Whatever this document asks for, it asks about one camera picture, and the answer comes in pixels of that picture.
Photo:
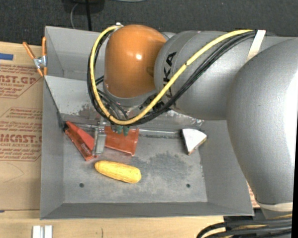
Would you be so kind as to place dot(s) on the yellow toy corn cob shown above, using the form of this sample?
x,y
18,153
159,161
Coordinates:
x,y
118,171

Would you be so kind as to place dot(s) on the brown cardboard board red print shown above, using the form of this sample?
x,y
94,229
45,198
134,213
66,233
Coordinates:
x,y
17,133

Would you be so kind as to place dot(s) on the grey metal bin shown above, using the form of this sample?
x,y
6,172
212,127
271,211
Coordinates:
x,y
160,172

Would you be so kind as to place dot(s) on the white wedge-shaped slice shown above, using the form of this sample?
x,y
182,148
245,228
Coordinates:
x,y
191,140

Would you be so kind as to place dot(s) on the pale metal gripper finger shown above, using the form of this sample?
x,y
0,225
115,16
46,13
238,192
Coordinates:
x,y
96,143
101,144

